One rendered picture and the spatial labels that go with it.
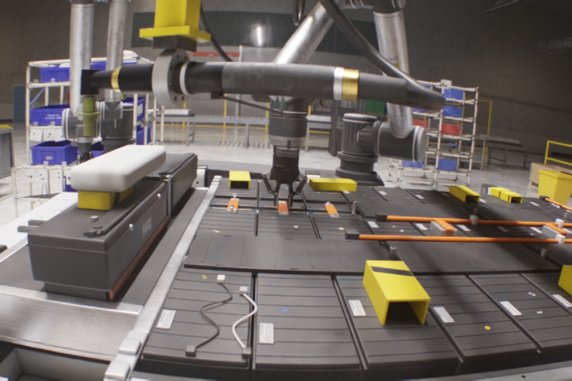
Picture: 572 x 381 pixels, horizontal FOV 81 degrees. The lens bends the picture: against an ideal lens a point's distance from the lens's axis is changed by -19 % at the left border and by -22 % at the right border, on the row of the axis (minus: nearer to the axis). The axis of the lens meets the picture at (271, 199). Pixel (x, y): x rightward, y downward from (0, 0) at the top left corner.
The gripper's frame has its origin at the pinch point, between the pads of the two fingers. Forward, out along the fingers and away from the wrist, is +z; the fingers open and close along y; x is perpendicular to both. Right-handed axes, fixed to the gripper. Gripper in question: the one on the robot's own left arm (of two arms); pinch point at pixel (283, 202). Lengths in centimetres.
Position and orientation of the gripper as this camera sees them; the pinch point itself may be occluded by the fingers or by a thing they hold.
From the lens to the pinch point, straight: 121.9
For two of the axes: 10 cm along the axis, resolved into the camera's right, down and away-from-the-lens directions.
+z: -0.6, 9.7, 2.4
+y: -10.0, -0.5, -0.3
